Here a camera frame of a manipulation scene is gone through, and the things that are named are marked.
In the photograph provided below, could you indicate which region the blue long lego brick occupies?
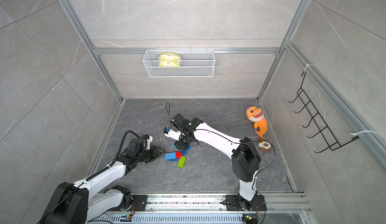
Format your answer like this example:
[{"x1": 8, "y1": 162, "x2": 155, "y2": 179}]
[{"x1": 164, "y1": 152, "x2": 178, "y2": 161}]

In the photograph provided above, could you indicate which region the green lego brick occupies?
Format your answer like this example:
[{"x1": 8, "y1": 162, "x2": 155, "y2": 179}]
[{"x1": 178, "y1": 156, "x2": 186, "y2": 168}]

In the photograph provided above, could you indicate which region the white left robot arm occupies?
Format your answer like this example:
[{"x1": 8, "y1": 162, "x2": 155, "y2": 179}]
[{"x1": 39, "y1": 130, "x2": 165, "y2": 224}]

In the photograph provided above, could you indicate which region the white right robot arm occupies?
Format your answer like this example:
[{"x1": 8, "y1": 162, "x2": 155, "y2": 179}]
[{"x1": 164, "y1": 114, "x2": 261, "y2": 211}]

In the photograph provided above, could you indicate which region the orange shark plush toy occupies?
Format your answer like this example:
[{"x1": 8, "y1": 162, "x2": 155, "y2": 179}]
[{"x1": 246, "y1": 105, "x2": 268, "y2": 139}]

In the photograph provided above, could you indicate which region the yellow packet in basket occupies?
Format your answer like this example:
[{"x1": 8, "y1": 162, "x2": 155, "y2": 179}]
[{"x1": 158, "y1": 52, "x2": 182, "y2": 67}]

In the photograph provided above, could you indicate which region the small brown white plush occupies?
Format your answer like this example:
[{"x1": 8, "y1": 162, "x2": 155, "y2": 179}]
[{"x1": 258, "y1": 139, "x2": 273, "y2": 152}]

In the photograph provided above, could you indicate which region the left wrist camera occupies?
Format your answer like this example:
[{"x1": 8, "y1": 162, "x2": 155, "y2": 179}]
[{"x1": 126, "y1": 135, "x2": 153, "y2": 157}]

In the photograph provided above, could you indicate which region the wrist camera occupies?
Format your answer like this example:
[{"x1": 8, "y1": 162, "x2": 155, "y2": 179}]
[
  {"x1": 126, "y1": 135, "x2": 153, "y2": 157},
  {"x1": 164, "y1": 114, "x2": 189, "y2": 141}
]

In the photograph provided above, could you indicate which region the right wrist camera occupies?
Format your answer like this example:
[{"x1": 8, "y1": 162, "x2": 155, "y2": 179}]
[{"x1": 164, "y1": 114, "x2": 189, "y2": 141}]

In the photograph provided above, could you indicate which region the white wire mesh basket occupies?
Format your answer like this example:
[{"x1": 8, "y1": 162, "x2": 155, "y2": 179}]
[{"x1": 143, "y1": 50, "x2": 216, "y2": 78}]

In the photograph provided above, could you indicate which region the metal base rail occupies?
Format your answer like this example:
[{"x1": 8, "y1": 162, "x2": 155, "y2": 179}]
[{"x1": 86, "y1": 192, "x2": 316, "y2": 224}]

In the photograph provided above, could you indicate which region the black wire hook rack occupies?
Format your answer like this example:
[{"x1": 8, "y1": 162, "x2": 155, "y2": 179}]
[{"x1": 288, "y1": 72, "x2": 359, "y2": 154}]

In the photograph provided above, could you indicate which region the aluminium frame rail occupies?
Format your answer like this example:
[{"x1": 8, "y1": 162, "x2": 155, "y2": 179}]
[{"x1": 58, "y1": 0, "x2": 125, "y2": 176}]

